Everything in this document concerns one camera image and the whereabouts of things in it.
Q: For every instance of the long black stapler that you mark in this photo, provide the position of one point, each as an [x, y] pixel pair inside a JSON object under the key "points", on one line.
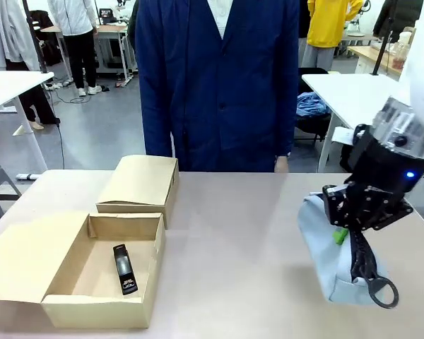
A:
{"points": [[124, 268]]}

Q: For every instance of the person in yellow hoodie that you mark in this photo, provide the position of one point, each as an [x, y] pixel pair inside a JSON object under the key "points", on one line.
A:
{"points": [[326, 24]]}

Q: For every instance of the white table with round leg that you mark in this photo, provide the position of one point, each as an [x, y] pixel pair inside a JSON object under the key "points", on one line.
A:
{"points": [[7, 84]]}

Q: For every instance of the person in grey coat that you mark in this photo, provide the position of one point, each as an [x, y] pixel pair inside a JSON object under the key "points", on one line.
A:
{"points": [[10, 31]]}

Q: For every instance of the person's left hand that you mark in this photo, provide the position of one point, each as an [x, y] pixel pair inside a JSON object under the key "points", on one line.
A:
{"points": [[282, 164]]}

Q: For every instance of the person in blue coat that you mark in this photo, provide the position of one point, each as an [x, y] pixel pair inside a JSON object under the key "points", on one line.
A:
{"points": [[215, 88]]}

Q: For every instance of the clear plastic jar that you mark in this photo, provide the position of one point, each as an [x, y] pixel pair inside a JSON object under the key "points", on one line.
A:
{"points": [[400, 53]]}

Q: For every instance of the black bag under table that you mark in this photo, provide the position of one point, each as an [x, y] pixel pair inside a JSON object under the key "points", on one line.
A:
{"points": [[345, 157]]}

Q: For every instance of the black chair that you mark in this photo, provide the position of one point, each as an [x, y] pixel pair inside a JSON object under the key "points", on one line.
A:
{"points": [[311, 125]]}

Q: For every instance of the small cardboard box with lid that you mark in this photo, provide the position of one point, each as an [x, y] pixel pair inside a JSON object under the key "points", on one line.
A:
{"points": [[141, 180]]}

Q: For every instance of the white table with angled legs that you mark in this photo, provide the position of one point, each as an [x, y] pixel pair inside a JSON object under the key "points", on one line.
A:
{"points": [[342, 95]]}

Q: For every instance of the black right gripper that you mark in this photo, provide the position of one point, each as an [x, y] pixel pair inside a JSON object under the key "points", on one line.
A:
{"points": [[385, 166]]}

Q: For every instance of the blue cloth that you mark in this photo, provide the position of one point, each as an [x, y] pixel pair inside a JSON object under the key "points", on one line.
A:
{"points": [[311, 104]]}

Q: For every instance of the black stand pole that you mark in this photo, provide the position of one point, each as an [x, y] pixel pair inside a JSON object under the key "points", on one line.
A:
{"points": [[381, 53]]}

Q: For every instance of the background workbench desk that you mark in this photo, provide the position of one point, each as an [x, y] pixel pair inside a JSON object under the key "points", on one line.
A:
{"points": [[109, 35]]}

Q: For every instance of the person in dark jacket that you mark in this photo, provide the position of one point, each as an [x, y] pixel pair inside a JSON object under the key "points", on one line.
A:
{"points": [[399, 17]]}

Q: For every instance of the person in white jacket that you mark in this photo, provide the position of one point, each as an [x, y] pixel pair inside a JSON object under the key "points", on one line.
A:
{"points": [[76, 31]]}

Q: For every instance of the wooden top table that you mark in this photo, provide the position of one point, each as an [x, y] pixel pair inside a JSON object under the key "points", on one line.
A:
{"points": [[367, 53]]}

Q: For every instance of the cardboard box with lid flap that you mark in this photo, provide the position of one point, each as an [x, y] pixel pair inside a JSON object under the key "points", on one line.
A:
{"points": [[74, 275]]}

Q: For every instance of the light blue pencil case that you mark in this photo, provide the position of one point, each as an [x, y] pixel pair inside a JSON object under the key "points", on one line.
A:
{"points": [[325, 254]]}

